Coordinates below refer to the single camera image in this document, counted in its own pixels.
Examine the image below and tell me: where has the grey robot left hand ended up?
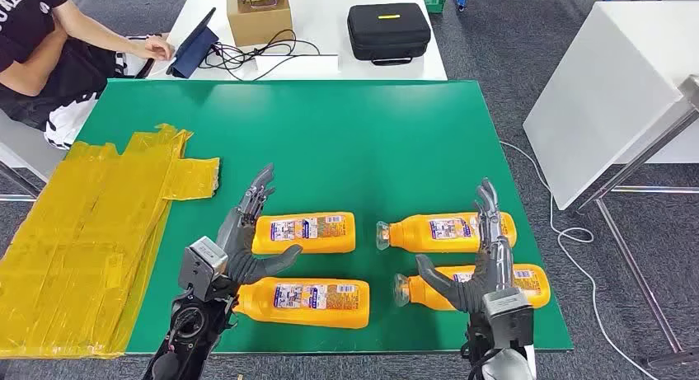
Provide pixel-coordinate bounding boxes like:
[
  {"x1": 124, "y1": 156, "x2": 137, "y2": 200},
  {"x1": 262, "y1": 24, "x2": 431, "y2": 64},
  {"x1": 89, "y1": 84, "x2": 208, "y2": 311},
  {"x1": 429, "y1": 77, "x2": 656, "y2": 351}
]
[{"x1": 214, "y1": 163, "x2": 303, "y2": 286}]

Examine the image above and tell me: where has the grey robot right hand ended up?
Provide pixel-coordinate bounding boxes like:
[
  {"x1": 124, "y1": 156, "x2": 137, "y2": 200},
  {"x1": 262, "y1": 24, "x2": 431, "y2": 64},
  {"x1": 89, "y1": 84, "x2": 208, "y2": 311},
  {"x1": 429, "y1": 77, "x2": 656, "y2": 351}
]
[{"x1": 415, "y1": 177, "x2": 515, "y2": 314}]

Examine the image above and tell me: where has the orange detergent bottle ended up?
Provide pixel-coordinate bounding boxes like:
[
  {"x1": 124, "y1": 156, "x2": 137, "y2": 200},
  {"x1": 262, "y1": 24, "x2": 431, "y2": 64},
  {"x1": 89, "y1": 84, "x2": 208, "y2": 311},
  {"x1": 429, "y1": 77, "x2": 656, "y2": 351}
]
[
  {"x1": 251, "y1": 212, "x2": 357, "y2": 256},
  {"x1": 392, "y1": 264, "x2": 551, "y2": 312},
  {"x1": 232, "y1": 276, "x2": 371, "y2": 331},
  {"x1": 375, "y1": 212, "x2": 518, "y2": 254}
]

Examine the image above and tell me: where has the flat white box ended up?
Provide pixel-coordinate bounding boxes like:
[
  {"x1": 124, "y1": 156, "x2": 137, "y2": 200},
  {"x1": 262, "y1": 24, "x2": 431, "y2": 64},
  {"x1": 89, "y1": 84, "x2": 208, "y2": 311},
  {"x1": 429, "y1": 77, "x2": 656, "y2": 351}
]
[{"x1": 254, "y1": 54, "x2": 340, "y2": 79}]

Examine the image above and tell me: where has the large white table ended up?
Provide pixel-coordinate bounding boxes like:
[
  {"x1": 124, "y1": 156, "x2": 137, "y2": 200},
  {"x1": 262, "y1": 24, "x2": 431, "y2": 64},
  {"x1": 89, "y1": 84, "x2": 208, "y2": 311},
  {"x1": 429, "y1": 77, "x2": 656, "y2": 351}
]
[{"x1": 522, "y1": 0, "x2": 699, "y2": 212}]

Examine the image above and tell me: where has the tablet in dark blue case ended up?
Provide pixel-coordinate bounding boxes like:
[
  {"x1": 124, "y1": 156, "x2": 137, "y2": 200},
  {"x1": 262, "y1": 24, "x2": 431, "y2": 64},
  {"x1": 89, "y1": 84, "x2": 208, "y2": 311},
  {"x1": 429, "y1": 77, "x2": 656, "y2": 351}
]
[{"x1": 166, "y1": 7, "x2": 220, "y2": 80}]

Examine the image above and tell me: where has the brown cardboard box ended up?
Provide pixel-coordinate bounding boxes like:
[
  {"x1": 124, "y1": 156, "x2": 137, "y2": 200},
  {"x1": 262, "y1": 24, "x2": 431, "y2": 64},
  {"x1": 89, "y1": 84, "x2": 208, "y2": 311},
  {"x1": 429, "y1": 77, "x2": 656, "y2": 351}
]
[{"x1": 226, "y1": 0, "x2": 294, "y2": 48}]

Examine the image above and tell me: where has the grey bench seat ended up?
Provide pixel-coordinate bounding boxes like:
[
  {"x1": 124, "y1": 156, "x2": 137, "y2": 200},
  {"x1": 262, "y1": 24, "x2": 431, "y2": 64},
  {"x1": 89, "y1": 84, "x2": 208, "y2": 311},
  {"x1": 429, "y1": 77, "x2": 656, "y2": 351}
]
[{"x1": 0, "y1": 110, "x2": 67, "y2": 204}]

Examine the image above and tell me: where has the black carrying case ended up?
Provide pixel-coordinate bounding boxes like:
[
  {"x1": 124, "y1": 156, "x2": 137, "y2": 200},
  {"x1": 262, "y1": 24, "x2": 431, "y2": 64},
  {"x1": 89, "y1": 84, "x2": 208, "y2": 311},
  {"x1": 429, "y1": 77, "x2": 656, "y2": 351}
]
[{"x1": 346, "y1": 2, "x2": 433, "y2": 68}]

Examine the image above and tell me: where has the person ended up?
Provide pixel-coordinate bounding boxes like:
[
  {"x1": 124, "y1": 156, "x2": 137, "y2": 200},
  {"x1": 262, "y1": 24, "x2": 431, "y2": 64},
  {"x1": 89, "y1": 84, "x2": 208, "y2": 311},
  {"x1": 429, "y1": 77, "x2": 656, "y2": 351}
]
[{"x1": 0, "y1": 0, "x2": 176, "y2": 151}]

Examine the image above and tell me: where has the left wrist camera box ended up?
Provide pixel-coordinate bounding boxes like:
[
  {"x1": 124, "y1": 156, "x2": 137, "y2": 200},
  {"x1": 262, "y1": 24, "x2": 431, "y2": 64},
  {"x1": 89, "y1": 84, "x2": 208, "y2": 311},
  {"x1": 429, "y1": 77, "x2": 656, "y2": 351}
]
[{"x1": 177, "y1": 236, "x2": 229, "y2": 303}]

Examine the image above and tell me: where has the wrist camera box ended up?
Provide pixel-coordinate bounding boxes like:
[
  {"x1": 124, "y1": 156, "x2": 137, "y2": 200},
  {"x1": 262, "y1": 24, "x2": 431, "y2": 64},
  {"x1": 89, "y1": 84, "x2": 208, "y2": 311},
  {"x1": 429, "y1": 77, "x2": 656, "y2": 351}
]
[
  {"x1": 177, "y1": 236, "x2": 229, "y2": 303},
  {"x1": 481, "y1": 288, "x2": 535, "y2": 350}
]

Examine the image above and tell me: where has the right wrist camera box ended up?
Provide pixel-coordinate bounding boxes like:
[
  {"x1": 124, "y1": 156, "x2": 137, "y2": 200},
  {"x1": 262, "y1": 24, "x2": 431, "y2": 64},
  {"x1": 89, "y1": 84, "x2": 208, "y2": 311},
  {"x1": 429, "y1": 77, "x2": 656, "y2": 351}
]
[{"x1": 481, "y1": 288, "x2": 535, "y2": 350}]

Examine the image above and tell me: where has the white floor cable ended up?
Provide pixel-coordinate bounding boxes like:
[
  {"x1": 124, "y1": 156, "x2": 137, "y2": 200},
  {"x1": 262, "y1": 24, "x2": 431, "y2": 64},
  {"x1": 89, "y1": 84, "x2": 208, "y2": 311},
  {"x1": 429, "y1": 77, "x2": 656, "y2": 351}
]
[{"x1": 500, "y1": 141, "x2": 656, "y2": 380}]

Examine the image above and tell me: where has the metal table frame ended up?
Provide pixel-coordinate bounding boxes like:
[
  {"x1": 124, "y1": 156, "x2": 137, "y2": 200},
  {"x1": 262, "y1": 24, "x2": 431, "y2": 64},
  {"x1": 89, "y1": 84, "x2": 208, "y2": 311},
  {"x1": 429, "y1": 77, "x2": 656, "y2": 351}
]
[{"x1": 575, "y1": 74, "x2": 699, "y2": 370}]

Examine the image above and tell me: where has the black cable bundle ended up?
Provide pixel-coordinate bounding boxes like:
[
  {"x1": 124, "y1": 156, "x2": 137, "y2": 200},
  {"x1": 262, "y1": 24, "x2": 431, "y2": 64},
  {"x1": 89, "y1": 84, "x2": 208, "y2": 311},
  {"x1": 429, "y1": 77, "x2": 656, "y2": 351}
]
[{"x1": 199, "y1": 29, "x2": 322, "y2": 82}]

